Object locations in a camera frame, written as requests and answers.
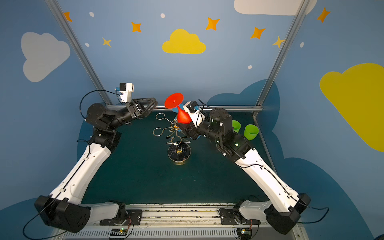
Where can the green wine glass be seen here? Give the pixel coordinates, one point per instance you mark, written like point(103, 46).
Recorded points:
point(251, 131)
point(236, 126)

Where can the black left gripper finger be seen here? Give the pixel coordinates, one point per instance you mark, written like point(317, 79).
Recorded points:
point(149, 109)
point(145, 101)

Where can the aluminium frame left post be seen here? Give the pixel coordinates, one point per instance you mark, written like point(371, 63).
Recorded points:
point(59, 15)

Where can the aluminium frame back rail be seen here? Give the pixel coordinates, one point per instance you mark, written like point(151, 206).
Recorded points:
point(228, 108)

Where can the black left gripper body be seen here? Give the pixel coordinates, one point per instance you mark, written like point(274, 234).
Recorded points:
point(133, 108)

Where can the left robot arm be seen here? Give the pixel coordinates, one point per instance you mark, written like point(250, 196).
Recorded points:
point(62, 209)

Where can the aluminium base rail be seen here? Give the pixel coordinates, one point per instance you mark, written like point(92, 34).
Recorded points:
point(182, 222)

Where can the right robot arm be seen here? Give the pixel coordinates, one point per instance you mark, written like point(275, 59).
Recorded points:
point(283, 209)

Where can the green circuit board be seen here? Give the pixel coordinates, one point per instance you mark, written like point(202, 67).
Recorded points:
point(118, 233)
point(244, 234)

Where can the gold wire glass rack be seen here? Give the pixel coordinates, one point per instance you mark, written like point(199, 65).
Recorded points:
point(179, 150)

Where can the aluminium frame right post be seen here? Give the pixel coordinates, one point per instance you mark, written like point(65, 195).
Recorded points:
point(305, 7)

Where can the red plastic wine glass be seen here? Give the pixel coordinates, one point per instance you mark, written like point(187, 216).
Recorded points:
point(174, 101)

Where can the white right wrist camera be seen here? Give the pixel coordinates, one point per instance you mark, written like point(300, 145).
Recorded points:
point(192, 108)

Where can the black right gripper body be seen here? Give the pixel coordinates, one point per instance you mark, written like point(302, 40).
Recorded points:
point(192, 128)

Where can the aluminium frame post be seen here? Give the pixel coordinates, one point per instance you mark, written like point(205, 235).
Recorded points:
point(59, 15)
point(305, 7)

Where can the right green circuit board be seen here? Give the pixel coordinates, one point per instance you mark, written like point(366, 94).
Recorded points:
point(244, 234)

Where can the left green circuit board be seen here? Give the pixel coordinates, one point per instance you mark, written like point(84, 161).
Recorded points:
point(118, 233)

